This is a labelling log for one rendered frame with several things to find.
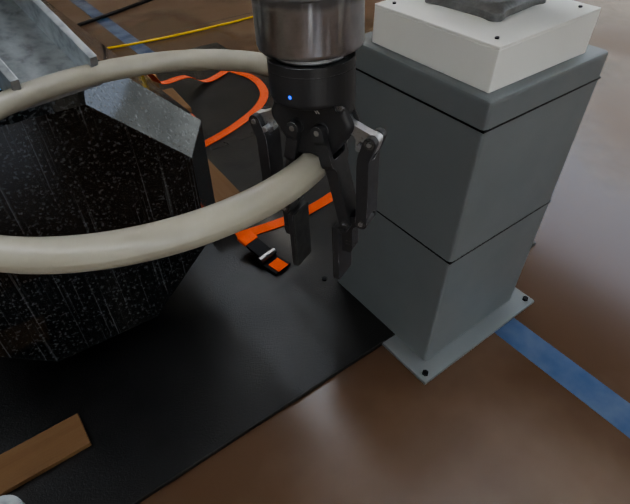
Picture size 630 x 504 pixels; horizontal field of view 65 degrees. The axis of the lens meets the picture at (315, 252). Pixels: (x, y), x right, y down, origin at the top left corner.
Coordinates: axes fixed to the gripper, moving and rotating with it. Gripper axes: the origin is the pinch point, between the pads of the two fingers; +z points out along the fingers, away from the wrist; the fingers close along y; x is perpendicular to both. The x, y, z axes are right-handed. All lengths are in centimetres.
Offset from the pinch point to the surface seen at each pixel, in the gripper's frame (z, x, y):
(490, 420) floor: 85, -47, -21
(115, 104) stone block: 7, -30, 67
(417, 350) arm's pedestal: 80, -56, 3
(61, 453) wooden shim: 77, 15, 67
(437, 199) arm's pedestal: 28, -55, 3
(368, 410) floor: 83, -34, 8
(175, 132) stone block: 18, -42, 64
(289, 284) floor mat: 77, -61, 49
